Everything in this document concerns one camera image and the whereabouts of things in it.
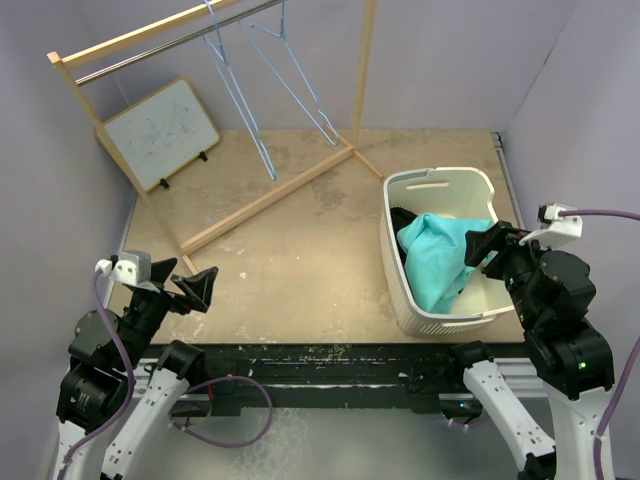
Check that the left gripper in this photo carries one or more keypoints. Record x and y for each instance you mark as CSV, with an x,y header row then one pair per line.
x,y
197,287

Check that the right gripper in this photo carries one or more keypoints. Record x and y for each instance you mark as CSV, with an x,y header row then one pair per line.
x,y
480,241

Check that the teal t shirt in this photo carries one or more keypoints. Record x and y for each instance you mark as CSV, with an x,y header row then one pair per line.
x,y
440,260

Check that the black t shirt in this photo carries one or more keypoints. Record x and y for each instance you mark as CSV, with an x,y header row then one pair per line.
x,y
405,230

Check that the blue hanger of teal shirt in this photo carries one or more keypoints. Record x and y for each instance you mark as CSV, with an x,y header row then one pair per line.
x,y
221,62

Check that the blue hanger of black shirt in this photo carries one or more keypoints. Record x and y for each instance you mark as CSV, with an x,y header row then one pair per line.
x,y
274,49

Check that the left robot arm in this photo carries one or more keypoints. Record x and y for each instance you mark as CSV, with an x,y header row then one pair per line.
x,y
101,429

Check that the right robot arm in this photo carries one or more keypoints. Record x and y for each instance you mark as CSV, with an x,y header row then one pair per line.
x,y
551,291

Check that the white laundry basket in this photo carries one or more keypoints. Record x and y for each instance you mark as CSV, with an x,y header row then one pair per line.
x,y
425,215

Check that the wooden clothes rack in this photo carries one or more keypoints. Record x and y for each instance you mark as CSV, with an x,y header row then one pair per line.
x,y
347,148

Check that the small whiteboard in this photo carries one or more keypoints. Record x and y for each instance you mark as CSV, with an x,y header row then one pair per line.
x,y
160,134

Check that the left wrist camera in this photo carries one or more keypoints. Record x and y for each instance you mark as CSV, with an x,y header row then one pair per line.
x,y
129,267

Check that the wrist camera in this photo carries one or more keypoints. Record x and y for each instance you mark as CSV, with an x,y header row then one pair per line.
x,y
129,267
556,229

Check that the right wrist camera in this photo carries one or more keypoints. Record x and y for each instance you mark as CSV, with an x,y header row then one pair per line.
x,y
556,229

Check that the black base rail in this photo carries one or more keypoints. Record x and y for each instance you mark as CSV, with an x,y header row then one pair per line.
x,y
414,377

